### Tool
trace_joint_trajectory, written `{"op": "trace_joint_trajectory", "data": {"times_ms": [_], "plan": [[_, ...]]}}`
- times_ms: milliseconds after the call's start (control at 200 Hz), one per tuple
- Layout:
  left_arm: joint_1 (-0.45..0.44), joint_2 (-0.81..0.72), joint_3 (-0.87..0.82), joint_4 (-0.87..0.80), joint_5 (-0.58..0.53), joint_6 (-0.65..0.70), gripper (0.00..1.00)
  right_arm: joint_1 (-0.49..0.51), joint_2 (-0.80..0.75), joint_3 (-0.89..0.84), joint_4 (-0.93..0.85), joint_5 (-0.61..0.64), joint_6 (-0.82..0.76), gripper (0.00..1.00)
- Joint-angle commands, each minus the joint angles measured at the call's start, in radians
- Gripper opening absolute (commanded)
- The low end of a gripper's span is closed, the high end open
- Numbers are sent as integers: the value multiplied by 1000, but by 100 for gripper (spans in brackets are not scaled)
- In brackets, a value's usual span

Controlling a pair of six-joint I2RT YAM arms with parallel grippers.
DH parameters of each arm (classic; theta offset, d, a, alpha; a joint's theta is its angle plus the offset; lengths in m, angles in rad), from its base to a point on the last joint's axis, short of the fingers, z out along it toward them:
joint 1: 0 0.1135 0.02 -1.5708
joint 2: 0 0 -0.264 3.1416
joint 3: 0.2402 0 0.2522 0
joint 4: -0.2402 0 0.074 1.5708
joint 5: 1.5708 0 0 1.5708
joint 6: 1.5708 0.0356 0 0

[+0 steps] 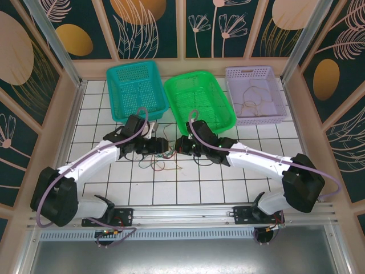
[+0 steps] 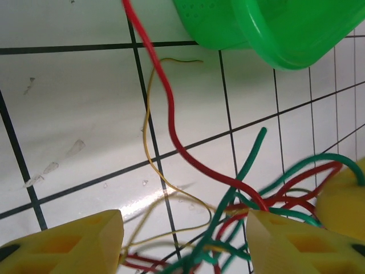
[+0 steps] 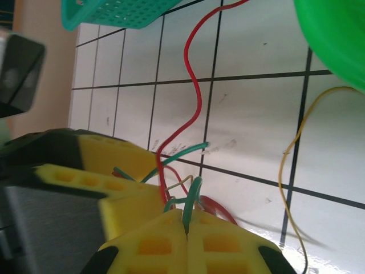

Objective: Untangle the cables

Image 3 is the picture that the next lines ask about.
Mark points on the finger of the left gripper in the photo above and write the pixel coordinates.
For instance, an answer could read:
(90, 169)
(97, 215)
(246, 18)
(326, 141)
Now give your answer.
(99, 151)
(128, 205)

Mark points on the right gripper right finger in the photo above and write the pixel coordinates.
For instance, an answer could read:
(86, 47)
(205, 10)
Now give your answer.
(228, 251)

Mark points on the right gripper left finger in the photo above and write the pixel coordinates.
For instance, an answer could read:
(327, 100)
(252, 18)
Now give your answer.
(148, 251)

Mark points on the teal plastic basket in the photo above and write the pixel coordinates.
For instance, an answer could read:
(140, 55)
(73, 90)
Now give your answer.
(114, 14)

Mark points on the green plastic basket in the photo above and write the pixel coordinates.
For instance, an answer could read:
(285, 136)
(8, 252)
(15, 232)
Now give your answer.
(336, 34)

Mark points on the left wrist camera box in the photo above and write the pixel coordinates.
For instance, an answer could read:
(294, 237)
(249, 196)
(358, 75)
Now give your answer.
(20, 74)

